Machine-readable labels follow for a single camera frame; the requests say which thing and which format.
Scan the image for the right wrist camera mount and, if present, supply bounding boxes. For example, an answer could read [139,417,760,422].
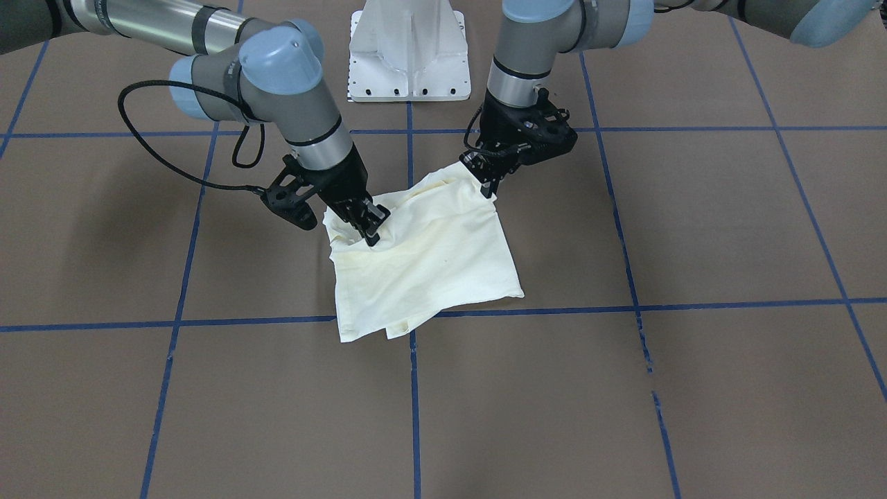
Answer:
[260,155,319,231]

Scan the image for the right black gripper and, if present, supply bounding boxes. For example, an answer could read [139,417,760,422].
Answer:
[298,146,391,247]

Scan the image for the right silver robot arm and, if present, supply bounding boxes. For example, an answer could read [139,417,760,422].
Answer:
[2,1,389,245]

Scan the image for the cream long-sleeve cat shirt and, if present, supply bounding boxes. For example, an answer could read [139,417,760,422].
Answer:
[323,161,524,343]

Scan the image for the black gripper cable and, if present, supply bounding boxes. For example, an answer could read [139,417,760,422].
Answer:
[116,80,267,195]

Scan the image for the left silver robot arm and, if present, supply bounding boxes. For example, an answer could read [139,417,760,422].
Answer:
[460,1,875,198]

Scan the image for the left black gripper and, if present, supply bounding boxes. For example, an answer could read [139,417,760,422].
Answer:
[459,89,579,199]

